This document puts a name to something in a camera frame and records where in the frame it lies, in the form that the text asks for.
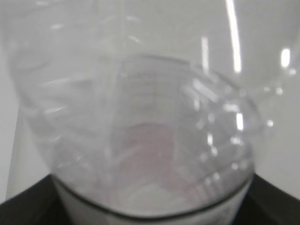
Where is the clear red-label water bottle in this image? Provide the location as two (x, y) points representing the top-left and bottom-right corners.
(0, 0), (300, 225)

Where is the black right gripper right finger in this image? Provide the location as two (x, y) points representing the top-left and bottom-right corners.
(234, 175), (300, 225)

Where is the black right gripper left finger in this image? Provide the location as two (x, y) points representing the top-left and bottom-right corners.
(0, 175), (73, 225)

